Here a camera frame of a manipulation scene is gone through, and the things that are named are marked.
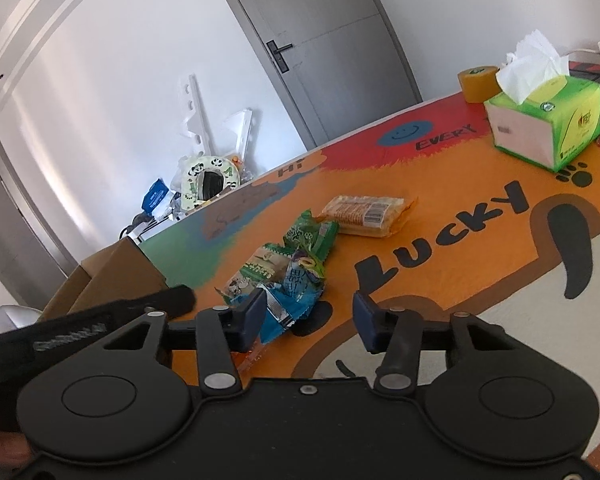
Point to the black shoe rack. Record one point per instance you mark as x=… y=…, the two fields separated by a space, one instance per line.
x=135 y=227

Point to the blue snack packet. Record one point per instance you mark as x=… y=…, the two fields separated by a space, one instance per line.
x=292 y=306

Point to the white chair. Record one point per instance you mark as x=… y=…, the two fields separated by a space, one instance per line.
x=7 y=317

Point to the blue plastic bag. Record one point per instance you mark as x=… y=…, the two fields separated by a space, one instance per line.
x=156 y=194

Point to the short white foam board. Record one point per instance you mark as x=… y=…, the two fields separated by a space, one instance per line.
x=239 y=132

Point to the small blue-green snack packet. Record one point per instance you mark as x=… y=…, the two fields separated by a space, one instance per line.
x=307 y=267

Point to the orange biscuit packet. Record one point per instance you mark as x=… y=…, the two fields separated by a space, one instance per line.
x=365 y=215

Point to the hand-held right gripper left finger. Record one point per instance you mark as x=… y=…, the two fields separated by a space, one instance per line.
x=254 y=317

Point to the brown cardboard box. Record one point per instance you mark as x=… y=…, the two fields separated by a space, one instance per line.
x=115 y=270

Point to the grey door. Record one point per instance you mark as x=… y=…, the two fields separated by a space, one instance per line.
x=320 y=45

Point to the grey door frame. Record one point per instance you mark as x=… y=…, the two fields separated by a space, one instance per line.
x=10 y=210

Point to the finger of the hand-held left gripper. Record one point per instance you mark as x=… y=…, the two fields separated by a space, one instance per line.
x=165 y=300

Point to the panda print toilet seat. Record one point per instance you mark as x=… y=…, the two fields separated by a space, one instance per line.
x=195 y=182

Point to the orange snack packet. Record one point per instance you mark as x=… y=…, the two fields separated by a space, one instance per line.
x=247 y=357

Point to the brown tape roll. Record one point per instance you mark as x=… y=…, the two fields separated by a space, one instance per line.
x=477 y=85

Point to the green tissue box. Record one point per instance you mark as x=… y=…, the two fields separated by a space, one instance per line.
x=555 y=125

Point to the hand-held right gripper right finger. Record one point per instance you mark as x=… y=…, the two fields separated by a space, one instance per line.
x=366 y=322

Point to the colourful cat table mat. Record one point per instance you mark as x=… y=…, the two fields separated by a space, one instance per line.
x=430 y=270

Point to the tall white foam board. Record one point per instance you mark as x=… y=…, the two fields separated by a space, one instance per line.
x=196 y=115

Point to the green cartoon snack packet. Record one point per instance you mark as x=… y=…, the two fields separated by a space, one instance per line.
x=257 y=270

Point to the person's left hand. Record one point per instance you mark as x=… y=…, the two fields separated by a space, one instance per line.
x=2 y=450

